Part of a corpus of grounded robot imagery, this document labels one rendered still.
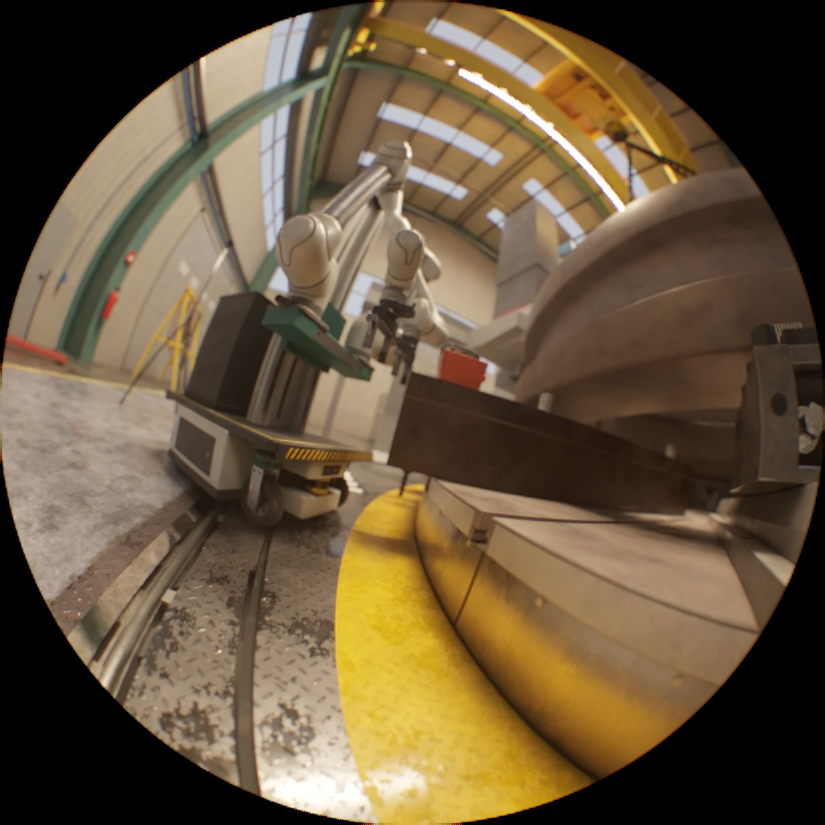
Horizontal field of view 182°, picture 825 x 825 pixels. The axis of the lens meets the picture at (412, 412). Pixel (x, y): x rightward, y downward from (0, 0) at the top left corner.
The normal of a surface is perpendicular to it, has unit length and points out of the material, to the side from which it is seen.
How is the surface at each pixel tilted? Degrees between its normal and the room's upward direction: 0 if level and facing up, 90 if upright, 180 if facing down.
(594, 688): 90
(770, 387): 90
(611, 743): 90
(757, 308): 90
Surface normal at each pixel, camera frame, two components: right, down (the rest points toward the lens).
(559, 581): -0.92, -0.28
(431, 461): 0.07, -0.10
